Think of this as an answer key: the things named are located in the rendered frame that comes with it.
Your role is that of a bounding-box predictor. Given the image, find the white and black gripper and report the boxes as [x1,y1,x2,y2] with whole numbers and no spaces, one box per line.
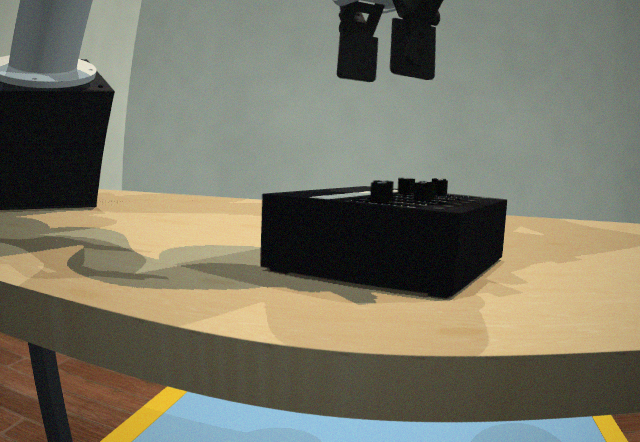
[333,0,443,82]

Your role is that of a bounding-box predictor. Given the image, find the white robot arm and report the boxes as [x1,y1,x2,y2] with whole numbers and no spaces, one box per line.
[0,0,97,88]

